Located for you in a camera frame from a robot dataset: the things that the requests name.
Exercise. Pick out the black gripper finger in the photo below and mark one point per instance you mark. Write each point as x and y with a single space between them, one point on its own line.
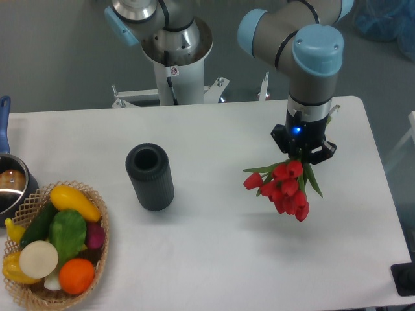
326 152
281 138

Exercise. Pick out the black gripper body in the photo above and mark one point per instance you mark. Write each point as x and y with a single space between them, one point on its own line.
306 137

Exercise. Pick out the red tulip bouquet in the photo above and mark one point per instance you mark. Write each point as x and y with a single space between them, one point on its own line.
284 183

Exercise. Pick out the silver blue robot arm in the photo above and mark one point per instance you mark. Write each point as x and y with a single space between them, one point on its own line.
299 40

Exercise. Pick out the dark grey ribbed vase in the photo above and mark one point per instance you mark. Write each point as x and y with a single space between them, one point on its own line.
148 168

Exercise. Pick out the blue plastic bag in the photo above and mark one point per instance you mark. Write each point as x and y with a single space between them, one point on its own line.
387 21

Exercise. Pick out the black device at table edge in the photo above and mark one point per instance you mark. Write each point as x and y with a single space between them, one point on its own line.
403 276

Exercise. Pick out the purple radish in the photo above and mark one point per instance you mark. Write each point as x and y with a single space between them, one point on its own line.
95 236

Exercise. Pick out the yellow squash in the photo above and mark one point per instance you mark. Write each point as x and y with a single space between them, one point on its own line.
64 197

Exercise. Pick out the green lettuce leaf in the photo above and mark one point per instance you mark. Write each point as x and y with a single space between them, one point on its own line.
67 233

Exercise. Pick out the woven wicker basket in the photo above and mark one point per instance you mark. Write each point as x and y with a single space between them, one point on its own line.
35 296

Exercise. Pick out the orange fruit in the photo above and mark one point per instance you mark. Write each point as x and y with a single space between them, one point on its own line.
76 275

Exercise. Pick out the green cucumber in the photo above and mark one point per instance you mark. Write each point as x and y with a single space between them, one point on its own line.
39 227

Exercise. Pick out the white round onion slice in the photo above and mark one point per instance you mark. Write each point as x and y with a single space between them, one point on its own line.
38 259

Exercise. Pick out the white leek stalk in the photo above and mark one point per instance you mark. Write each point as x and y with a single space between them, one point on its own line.
51 282

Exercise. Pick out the yellow bell pepper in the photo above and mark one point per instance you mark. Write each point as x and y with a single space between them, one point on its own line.
12 271

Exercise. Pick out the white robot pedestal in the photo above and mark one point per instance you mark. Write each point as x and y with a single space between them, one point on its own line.
178 60

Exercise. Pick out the blue handled saucepan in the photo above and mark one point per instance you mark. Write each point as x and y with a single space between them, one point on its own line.
17 182

